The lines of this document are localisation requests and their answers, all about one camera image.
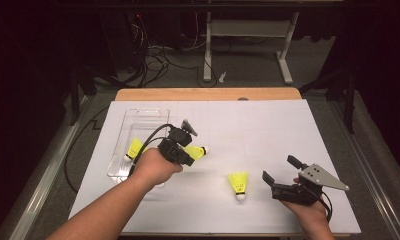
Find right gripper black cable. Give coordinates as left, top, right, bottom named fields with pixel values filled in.
left=316, top=190, right=333, bottom=224

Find person's left hand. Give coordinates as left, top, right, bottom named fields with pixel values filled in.
left=129, top=147, right=184, bottom=188

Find white metal stand frame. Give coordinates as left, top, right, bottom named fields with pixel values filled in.
left=202, top=11, right=301, bottom=85

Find dark computer tower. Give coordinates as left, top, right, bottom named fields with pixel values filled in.
left=99, top=11, right=146, bottom=74

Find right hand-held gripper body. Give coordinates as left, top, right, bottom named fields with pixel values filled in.
left=271, top=163, right=350, bottom=206

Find yellow shuttlecock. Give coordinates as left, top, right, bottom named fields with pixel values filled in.
left=227, top=171, right=250, bottom=202
left=123, top=137, right=145, bottom=164
left=183, top=145, right=210, bottom=162

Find bundle of cables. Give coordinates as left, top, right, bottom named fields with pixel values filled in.
left=127, top=13, right=220, bottom=88

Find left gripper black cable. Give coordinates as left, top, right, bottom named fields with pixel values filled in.
left=129, top=123, right=174, bottom=178

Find person's right hand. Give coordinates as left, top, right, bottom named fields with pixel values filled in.
left=281, top=198, right=330, bottom=228

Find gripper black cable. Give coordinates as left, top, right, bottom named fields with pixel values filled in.
left=316, top=190, right=333, bottom=224
left=129, top=123, right=174, bottom=178

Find black stand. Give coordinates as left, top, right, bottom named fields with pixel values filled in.
left=68, top=63, right=100, bottom=127
left=299, top=64, right=360, bottom=135

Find white board sheet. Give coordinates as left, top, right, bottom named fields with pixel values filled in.
left=67, top=99, right=362, bottom=235

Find clear plastic container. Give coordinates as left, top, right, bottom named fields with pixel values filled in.
left=107, top=108, right=171, bottom=188

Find black floor cable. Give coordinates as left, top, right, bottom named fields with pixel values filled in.
left=63, top=104, right=111, bottom=194

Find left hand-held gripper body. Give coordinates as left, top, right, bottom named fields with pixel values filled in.
left=157, top=119, right=198, bottom=164

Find aluminium floor rail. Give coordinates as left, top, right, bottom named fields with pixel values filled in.
left=7, top=95, right=90, bottom=240
left=327, top=99, right=400, bottom=240

